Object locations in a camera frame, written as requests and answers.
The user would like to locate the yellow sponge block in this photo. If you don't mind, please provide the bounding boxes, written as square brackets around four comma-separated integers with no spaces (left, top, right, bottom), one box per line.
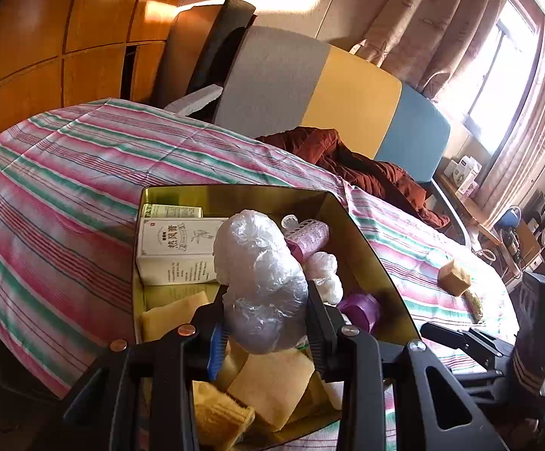
[140,291,208,342]

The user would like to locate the purple plastic cap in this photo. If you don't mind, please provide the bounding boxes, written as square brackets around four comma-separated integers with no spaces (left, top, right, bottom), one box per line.
[337,292,382,334]

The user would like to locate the tan sponge block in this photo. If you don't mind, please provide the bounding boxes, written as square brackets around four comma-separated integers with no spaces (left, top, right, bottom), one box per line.
[227,348,314,432]

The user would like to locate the white plastic bag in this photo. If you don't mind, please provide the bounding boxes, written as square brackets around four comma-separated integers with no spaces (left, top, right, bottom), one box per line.
[304,251,344,306]
[213,210,308,354]

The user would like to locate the yellow knitted sock roll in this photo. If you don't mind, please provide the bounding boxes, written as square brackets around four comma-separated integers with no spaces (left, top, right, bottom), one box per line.
[192,381,255,450]

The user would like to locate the pink hair roller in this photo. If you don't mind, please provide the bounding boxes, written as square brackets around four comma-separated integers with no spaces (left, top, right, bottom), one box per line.
[281,215,330,264]

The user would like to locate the green yellow snack packet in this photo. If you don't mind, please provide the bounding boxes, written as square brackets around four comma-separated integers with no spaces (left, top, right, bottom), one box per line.
[462,289,483,324]

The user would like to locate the gold metal tin box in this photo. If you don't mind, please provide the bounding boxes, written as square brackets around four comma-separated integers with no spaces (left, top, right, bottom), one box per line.
[132,184,419,443]

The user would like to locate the small brown sponge block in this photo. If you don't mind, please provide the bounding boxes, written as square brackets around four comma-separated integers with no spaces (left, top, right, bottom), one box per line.
[438,260,471,297]

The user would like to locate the beige medicine carton box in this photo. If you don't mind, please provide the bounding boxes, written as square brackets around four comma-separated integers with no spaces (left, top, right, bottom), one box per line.
[136,218,225,286]

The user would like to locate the small green white box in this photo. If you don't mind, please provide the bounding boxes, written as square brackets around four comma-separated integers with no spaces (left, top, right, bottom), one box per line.
[140,203,203,219]

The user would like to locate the wooden side shelf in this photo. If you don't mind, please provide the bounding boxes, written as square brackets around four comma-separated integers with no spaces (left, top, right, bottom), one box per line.
[433,173,502,247]

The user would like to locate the white product boxes on shelf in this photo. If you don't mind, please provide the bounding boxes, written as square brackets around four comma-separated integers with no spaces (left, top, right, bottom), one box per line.
[443,156,481,197]

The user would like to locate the striped pink green bedsheet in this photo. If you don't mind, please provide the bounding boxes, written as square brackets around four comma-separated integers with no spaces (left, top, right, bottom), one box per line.
[0,98,520,451]

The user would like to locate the dark red jacket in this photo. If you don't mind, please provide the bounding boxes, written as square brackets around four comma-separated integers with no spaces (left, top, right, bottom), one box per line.
[259,126,450,230]

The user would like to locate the grey yellow blue armchair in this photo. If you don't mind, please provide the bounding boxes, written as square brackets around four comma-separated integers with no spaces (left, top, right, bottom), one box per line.
[163,25,471,245]

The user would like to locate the orange wooden wardrobe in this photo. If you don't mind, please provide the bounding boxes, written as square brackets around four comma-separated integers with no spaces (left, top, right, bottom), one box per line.
[0,0,181,133]

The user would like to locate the patterned beige curtain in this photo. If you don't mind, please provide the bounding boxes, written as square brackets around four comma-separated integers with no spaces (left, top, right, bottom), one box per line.
[350,0,507,100]

